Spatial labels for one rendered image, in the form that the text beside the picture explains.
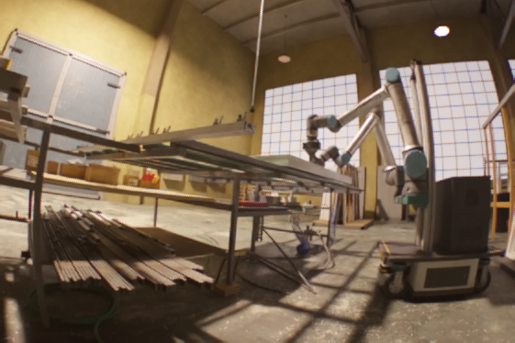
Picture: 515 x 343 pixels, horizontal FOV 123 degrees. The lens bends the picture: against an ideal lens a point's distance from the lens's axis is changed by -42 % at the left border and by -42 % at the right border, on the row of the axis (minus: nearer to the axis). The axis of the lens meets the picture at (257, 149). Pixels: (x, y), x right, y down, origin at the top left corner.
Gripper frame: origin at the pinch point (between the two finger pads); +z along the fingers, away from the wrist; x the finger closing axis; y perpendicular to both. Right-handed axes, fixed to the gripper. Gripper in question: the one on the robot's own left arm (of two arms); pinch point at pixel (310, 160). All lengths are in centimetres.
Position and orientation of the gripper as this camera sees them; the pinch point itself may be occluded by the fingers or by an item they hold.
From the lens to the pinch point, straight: 173.4
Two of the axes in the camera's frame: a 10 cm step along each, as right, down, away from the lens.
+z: -0.8, 9.8, -1.9
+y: -5.9, -2.0, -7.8
